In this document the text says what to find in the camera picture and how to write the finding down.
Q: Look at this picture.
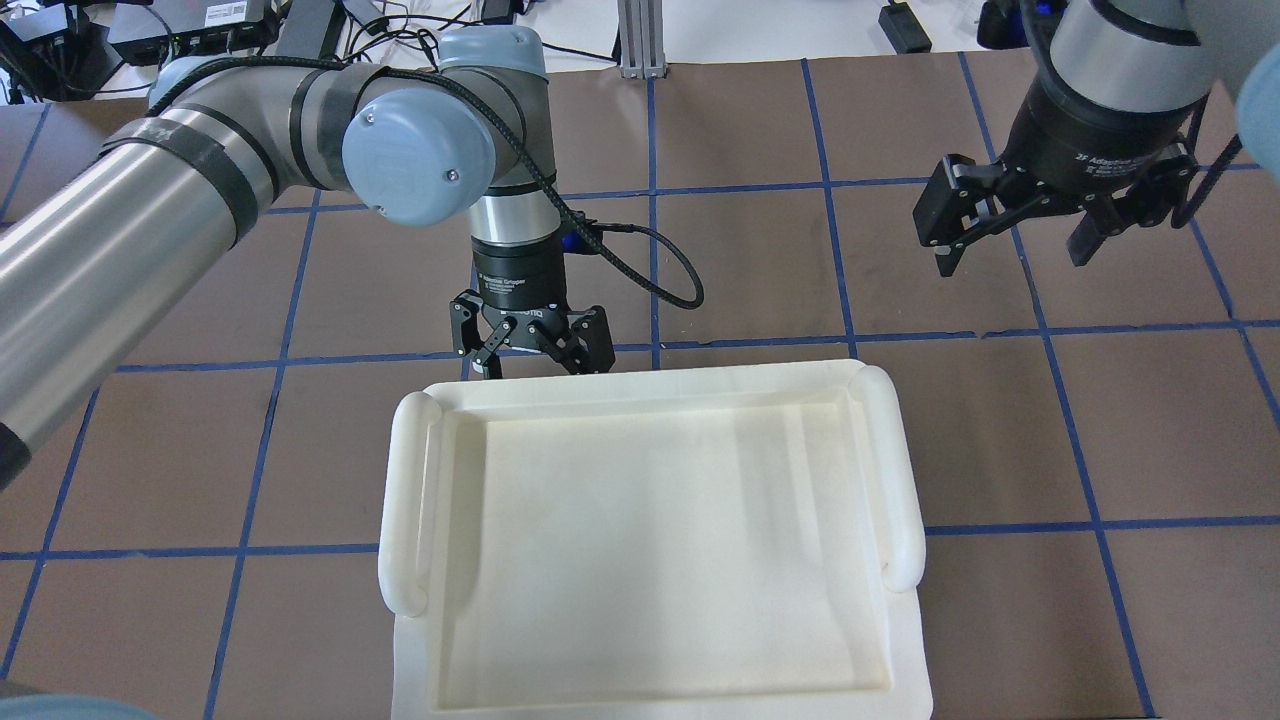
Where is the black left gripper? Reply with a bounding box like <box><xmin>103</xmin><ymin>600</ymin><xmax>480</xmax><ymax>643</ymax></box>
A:
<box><xmin>449</xmin><ymin>236</ymin><xmax>614</xmax><ymax>380</ymax></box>

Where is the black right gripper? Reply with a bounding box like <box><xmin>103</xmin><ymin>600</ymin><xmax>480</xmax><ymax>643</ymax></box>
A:
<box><xmin>911</xmin><ymin>79</ymin><xmax>1201</xmax><ymax>278</ymax></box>

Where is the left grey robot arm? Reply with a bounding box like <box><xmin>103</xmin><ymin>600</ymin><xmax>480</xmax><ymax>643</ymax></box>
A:
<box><xmin>1</xmin><ymin>26</ymin><xmax>602</xmax><ymax>486</ymax></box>

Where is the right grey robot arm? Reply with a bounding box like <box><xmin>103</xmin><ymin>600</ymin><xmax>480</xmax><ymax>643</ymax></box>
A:
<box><xmin>911</xmin><ymin>1</ymin><xmax>1277</xmax><ymax>277</ymax></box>

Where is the brown paper table mat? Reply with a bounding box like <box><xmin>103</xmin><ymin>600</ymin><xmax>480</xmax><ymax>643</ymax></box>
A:
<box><xmin>1</xmin><ymin>51</ymin><xmax>1279</xmax><ymax>719</ymax></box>

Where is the small black power adapter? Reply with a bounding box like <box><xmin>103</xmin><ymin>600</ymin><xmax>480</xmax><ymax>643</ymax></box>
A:
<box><xmin>877</xmin><ymin>1</ymin><xmax>933</xmax><ymax>55</ymax></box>

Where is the white plastic tray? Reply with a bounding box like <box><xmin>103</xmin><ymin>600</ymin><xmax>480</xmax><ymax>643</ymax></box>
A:
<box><xmin>378</xmin><ymin>359</ymin><xmax>934</xmax><ymax>719</ymax></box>

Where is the black power adapter brick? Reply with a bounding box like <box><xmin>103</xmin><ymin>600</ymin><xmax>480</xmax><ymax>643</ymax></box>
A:
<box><xmin>270</xmin><ymin>0</ymin><xmax>346</xmax><ymax>60</ymax></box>

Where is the aluminium frame post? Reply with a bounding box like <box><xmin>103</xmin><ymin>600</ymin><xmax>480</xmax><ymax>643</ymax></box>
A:
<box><xmin>617</xmin><ymin>1</ymin><xmax>669</xmax><ymax>79</ymax></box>

